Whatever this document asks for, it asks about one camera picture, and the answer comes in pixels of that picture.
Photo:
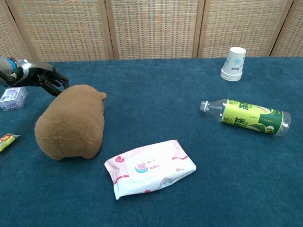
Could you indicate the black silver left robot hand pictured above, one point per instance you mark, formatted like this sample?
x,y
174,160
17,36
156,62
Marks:
x,y
35,73

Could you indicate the brown plush toy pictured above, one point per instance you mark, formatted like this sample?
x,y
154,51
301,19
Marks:
x,y
71,125

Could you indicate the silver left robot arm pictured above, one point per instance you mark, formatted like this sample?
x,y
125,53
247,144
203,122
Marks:
x,y
8,66

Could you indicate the clear plastic box purple contents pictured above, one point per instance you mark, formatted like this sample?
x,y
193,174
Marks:
x,y
13,99

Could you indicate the woven folding screen panel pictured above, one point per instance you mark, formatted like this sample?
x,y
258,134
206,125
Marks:
x,y
291,35
241,23
154,28
64,28
9,35

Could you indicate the yellow snack packet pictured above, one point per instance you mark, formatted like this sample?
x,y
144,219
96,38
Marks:
x,y
6,140

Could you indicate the dark teal tablecloth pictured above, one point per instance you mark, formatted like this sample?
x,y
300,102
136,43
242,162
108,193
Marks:
x,y
151,99

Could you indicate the white pink wet wipes pack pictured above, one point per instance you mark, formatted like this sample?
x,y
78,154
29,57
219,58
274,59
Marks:
x,y
151,169

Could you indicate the white printed paper cup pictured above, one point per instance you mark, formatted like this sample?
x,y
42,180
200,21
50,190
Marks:
x,y
231,80
234,60
231,75

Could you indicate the clear bottle with green label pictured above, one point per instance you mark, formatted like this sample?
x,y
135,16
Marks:
x,y
251,117

